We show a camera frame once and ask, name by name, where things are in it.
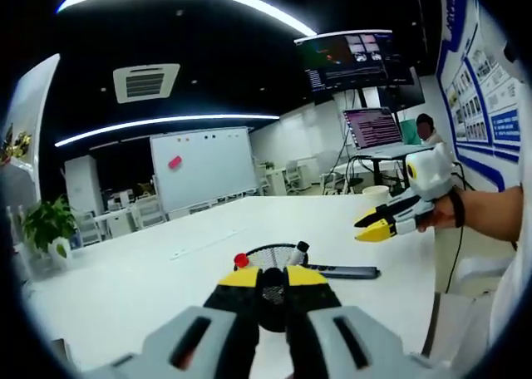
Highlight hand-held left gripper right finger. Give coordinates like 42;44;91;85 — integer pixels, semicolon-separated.
282;265;450;379

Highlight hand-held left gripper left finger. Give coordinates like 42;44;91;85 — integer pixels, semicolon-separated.
93;266;265;379

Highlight white paper cup green print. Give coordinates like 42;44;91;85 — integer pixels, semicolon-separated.
362;185;392;209

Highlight dark blue long marker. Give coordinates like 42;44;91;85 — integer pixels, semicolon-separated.
307;263;382;280

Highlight black mesh pen holder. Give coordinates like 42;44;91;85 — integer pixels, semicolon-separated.
244;241;311;333

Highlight white rolling whiteboard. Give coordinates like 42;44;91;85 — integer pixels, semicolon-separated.
149;126;261;214

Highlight person's right hand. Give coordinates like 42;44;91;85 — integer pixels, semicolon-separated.
415;191;461;234

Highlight teal paper bag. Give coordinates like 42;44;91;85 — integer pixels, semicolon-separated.
399;119;421;146

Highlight standing desk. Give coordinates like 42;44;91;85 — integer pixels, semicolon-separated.
332;144;429;195

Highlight monitor with purple screen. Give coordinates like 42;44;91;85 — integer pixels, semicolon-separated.
342;107;404;152

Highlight white chair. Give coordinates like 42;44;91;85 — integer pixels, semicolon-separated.
423;256;512;363

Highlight person's white clothing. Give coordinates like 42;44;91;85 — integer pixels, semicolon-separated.
485;62;532;355

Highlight green potted plant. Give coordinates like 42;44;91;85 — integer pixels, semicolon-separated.
20;195;80;268

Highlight white cabinet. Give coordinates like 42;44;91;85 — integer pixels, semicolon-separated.
64;154;105;226

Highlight white ceiling light strip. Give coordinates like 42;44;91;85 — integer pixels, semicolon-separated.
54;113;280;148
57;0;318;37

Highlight gold decorations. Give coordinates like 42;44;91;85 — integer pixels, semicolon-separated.
0;123;33;164

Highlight ceiling air conditioner vent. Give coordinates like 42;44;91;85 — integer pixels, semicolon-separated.
112;62;182;105

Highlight white curved display shelf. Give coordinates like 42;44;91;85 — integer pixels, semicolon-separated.
0;53;62;197

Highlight black wrist strap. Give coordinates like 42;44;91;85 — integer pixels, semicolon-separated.
451;187;466;229

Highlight black cable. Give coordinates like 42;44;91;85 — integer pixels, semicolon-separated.
444;227;465;295

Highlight blue and white wall poster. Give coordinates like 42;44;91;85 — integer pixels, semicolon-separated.
436;0;523;189

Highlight wall-mounted dark display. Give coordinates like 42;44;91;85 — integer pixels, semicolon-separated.
293;29;427;106

